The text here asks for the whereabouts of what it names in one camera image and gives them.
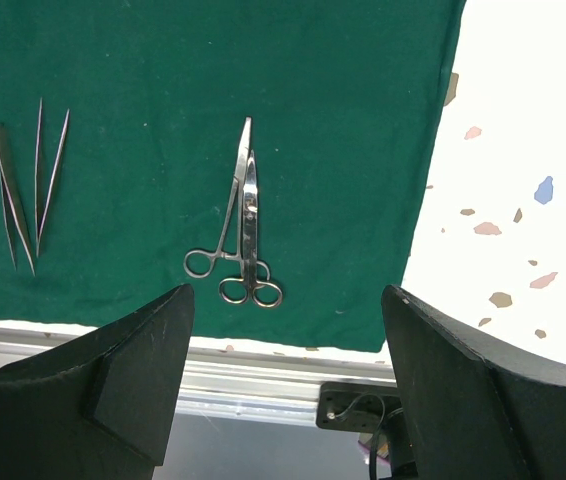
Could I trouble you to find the aluminium mounting rail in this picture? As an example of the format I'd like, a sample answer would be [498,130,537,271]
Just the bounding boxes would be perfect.
[0,321,396,426]

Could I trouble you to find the dark green surgical cloth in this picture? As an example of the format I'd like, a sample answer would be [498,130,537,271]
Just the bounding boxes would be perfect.
[0,1,464,352]

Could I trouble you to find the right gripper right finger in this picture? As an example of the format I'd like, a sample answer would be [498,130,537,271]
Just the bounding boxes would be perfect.
[381,285,566,479]

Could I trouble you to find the steel scissors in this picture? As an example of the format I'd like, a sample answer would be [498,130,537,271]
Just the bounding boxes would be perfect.
[218,150,283,309]

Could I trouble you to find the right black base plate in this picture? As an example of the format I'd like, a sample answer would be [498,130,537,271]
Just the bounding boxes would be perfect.
[315,381,401,434]

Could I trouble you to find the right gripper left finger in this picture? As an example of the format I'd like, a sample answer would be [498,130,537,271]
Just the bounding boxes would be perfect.
[0,284,195,479]

